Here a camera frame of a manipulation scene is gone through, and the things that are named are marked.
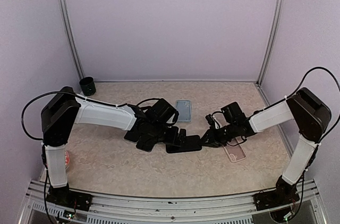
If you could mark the front aluminium rail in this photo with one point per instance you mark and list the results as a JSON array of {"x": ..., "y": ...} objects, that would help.
[{"x": 225, "y": 208}]

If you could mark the light blue phone case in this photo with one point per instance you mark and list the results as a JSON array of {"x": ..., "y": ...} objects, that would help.
[{"x": 184, "y": 111}]

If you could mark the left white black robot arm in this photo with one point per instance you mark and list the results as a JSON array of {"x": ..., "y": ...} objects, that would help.
[{"x": 67, "y": 108}]

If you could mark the red white round dish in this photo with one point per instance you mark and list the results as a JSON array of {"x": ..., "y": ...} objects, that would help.
[{"x": 67, "y": 159}]

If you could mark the tilted black smartphone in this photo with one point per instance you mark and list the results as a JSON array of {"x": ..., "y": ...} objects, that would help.
[{"x": 132, "y": 136}]

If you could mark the dark green cup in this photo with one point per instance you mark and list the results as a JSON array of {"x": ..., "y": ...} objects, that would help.
[{"x": 87, "y": 85}]

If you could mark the right aluminium frame post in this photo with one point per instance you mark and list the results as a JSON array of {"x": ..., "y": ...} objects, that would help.
[{"x": 271, "y": 41}]

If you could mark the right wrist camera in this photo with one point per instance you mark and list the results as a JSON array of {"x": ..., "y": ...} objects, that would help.
[{"x": 212, "y": 122}]

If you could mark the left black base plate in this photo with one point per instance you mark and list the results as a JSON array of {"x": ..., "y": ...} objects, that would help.
[{"x": 63, "y": 196}]

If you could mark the clear pink phone case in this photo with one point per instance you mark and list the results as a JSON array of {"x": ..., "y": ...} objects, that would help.
[{"x": 234, "y": 151}]

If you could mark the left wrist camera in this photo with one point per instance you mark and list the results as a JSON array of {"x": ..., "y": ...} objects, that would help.
[{"x": 163, "y": 112}]

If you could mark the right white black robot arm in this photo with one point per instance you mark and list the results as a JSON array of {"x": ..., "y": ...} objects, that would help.
[{"x": 304, "y": 110}]

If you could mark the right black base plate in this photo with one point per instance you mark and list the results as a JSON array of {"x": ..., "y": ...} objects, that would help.
[{"x": 283, "y": 194}]

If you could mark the left aluminium frame post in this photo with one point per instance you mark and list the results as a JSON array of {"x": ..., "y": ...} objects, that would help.
[{"x": 70, "y": 38}]

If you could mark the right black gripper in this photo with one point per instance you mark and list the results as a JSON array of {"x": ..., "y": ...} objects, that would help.
[{"x": 211, "y": 143}]

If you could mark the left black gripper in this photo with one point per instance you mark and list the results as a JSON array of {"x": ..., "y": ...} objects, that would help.
[{"x": 172, "y": 138}]

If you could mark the aluminium frame post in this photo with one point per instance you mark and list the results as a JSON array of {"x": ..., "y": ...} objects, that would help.
[
  {"x": 70, "y": 38},
  {"x": 271, "y": 41}
]

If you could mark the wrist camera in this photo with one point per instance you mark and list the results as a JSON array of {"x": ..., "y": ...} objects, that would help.
[
  {"x": 163, "y": 112},
  {"x": 212, "y": 122}
]

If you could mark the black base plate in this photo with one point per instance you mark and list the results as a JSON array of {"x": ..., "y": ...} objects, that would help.
[
  {"x": 63, "y": 196},
  {"x": 283, "y": 194}
]

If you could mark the black phone case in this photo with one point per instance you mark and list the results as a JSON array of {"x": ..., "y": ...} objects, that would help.
[{"x": 183, "y": 145}]

